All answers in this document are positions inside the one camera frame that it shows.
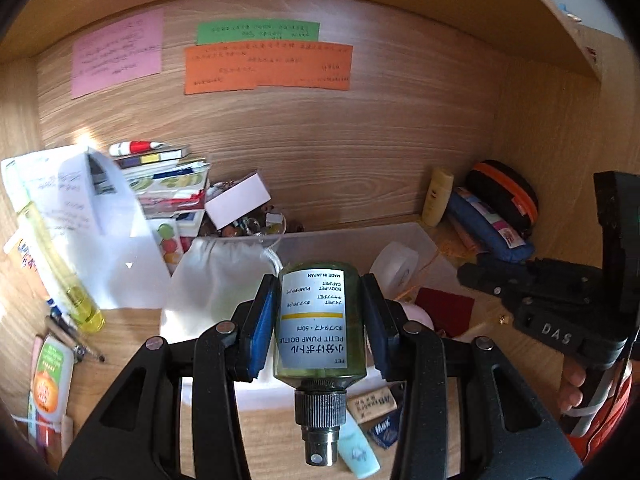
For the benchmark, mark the silver pen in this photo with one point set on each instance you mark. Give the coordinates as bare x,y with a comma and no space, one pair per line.
82,347

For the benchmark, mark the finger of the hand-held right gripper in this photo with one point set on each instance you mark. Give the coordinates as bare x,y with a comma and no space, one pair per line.
540,270
500,280

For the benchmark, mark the green paper note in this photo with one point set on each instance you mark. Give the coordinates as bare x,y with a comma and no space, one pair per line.
257,32

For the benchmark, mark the black case with orange zipper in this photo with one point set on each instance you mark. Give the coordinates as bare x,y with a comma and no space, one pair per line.
505,195

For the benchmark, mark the orange paper note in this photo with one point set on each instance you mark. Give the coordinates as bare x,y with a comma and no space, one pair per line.
265,67

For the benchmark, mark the white tape roll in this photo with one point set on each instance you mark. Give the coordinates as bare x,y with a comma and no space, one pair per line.
395,267

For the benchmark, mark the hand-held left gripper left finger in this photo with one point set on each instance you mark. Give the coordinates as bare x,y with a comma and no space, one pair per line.
262,330

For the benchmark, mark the blue pouch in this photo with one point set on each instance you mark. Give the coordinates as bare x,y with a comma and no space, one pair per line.
485,225

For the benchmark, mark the white card box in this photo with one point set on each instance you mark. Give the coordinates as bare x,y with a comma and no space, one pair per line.
237,200

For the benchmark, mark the green pump bottle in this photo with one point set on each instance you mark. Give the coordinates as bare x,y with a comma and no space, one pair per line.
312,320

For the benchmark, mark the clear plastic storage box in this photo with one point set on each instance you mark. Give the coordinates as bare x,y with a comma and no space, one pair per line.
350,245

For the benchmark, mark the light blue tube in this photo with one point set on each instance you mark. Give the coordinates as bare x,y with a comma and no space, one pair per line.
357,450

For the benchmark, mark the large white paper sheet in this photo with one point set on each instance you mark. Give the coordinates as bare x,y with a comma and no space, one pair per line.
115,240

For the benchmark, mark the wooden stamp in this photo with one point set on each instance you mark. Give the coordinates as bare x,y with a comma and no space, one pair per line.
372,402

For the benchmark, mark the green orange wipes packet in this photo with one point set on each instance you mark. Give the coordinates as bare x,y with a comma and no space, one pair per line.
52,380

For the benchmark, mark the wooden desktop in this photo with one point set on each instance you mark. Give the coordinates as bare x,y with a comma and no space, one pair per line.
135,325

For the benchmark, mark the stack of sticker sheets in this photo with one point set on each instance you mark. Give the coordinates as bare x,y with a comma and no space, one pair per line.
170,187

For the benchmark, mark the fruit sticker sheet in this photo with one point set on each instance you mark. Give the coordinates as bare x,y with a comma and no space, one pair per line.
169,245

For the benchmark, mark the tall clear yellow liquid bottle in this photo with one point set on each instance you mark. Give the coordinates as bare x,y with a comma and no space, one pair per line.
85,310

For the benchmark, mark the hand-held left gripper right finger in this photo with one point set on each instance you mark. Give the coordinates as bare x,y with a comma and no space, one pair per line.
377,330

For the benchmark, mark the dark red card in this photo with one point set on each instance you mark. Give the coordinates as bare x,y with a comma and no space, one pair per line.
445,310

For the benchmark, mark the red white marker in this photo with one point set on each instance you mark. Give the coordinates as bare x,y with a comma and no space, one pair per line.
135,147

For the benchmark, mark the small yellow bottle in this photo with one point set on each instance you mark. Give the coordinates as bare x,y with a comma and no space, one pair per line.
437,195

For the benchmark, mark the bowl of beads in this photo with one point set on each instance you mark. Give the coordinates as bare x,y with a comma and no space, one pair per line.
250,225

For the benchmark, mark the person's right hand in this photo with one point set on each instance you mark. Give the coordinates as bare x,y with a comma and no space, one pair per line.
572,385

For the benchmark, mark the book with coloured block spine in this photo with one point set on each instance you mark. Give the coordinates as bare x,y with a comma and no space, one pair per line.
155,157

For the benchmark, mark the dark blue tag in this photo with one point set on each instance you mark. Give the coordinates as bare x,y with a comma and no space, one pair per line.
385,430

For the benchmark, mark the pink paper note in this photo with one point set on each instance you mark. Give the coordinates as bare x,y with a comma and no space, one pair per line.
117,50

